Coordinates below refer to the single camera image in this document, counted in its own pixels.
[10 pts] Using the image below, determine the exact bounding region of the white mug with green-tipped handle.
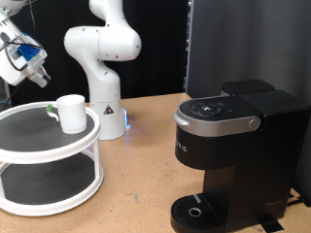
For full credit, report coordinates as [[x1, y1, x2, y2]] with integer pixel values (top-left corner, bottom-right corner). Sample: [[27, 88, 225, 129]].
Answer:
[[46, 93, 87, 135]]

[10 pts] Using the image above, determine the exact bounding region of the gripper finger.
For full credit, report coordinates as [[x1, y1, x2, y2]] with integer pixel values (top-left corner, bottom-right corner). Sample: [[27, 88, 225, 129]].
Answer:
[[31, 67, 52, 88]]

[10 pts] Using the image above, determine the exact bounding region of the black machine power cord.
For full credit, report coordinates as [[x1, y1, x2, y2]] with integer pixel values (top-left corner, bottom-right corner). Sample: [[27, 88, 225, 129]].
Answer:
[[286, 193, 307, 208]]

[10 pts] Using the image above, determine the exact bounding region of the black tape strip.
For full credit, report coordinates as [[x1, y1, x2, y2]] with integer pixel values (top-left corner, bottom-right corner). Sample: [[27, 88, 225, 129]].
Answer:
[[257, 215, 285, 233]]

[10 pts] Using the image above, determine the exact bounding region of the black Keurig coffee machine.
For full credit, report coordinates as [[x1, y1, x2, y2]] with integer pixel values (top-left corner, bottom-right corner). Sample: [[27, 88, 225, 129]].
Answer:
[[170, 79, 311, 233]]

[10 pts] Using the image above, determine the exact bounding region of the blue cable connector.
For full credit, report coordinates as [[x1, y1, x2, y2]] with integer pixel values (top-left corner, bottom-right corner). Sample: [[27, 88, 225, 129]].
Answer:
[[17, 44, 42, 62]]

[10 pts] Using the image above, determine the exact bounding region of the long black gripper cable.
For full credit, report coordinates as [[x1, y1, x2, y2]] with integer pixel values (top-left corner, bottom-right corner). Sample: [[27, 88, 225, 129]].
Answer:
[[1, 0, 37, 110]]

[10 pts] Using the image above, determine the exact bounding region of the dark grey partition panel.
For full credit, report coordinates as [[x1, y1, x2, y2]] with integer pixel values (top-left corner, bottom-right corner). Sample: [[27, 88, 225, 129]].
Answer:
[[186, 0, 311, 207]]

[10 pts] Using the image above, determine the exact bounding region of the white two-tier turntable shelf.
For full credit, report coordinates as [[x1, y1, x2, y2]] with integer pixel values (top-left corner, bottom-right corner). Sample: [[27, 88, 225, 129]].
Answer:
[[0, 101, 105, 217]]

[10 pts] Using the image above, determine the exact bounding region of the grey metal frame post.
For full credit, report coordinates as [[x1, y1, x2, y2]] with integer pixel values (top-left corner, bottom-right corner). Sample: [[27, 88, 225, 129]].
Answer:
[[0, 79, 10, 108]]

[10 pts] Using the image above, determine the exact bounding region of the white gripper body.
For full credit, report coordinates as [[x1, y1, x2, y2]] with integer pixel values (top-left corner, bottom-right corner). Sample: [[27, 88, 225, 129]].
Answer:
[[0, 33, 49, 87]]

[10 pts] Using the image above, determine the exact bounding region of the black backdrop curtain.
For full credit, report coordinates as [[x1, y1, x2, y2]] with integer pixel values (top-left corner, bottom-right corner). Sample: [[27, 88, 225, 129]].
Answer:
[[0, 0, 190, 108]]

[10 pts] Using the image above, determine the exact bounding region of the short looped black cable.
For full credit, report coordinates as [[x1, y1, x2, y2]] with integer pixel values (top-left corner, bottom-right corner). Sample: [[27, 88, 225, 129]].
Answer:
[[0, 40, 44, 73]]

